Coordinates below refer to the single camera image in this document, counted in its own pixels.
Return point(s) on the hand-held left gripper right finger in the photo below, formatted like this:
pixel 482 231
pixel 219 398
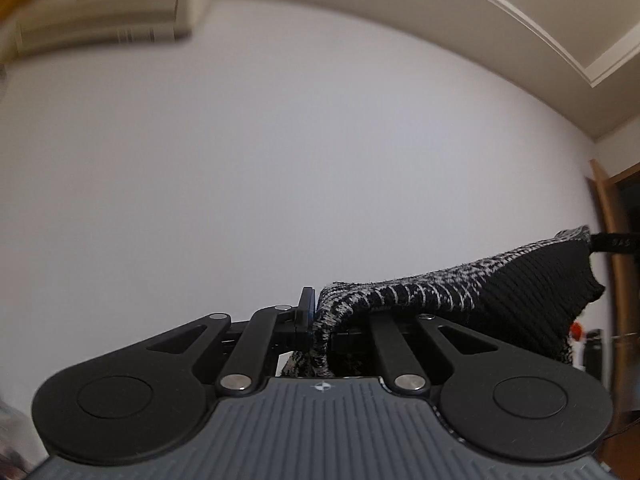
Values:
pixel 387 345

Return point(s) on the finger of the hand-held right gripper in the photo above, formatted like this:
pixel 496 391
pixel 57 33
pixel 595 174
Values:
pixel 617 243

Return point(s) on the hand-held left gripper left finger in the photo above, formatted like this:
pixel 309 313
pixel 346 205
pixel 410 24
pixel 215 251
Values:
pixel 307 312

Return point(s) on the black and white patterned knit sweater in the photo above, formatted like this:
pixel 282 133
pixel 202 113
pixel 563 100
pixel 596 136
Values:
pixel 525 285

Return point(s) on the brown wooden door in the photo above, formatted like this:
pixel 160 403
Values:
pixel 617 200

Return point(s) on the orange artificial flowers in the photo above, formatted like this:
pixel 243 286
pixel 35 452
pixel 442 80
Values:
pixel 576 331

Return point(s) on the black bottle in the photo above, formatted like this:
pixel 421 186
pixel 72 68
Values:
pixel 593 352

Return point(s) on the white air conditioner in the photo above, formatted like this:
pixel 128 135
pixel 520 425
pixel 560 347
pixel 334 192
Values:
pixel 105 10

